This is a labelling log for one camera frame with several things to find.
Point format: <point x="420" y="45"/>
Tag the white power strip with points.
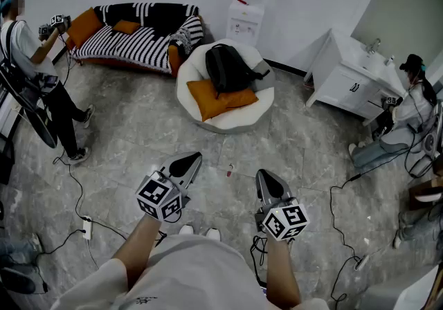
<point x="87" y="228"/>
<point x="362" y="262"/>

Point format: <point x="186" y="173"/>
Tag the large orange cushion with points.
<point x="83" y="26"/>

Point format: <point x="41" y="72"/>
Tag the person's right white shoe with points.
<point x="213" y="234"/>

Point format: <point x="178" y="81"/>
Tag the chrome faucet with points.
<point x="373" y="46"/>

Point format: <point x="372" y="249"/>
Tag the person's left forearm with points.
<point x="138" y="243"/>

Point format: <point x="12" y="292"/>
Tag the orange square cushion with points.
<point x="214" y="101"/>

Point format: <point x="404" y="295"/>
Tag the white sink cabinet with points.
<point x="349" y="77"/>

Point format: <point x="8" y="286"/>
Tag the small white bottle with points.
<point x="390" y="60"/>

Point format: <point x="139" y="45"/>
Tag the white round lounge chair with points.
<point x="239" y="118"/>

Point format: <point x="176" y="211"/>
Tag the orange couch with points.
<point x="174" y="57"/>

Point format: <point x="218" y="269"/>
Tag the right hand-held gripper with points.
<point x="285" y="220"/>

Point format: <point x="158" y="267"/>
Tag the small red floor object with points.
<point x="229" y="172"/>

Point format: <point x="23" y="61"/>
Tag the person's white shirt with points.
<point x="194" y="274"/>

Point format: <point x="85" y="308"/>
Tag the brown cardboard box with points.
<point x="425" y="194"/>

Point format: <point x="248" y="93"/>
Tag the white water dispenser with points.
<point x="244" y="23"/>

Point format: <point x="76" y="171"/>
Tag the small orange cushion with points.
<point x="125" y="26"/>

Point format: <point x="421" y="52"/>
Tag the person's left white shoe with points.
<point x="186" y="229"/>

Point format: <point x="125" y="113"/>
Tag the person's white shoe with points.
<point x="186" y="229"/>
<point x="213" y="234"/>

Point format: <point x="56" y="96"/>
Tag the black tablet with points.
<point x="263" y="292"/>

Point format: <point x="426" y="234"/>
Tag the black backpack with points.
<point x="228" y="70"/>

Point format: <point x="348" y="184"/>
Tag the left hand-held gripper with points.
<point x="155" y="194"/>

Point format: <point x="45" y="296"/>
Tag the person's right forearm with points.
<point x="282" y="274"/>

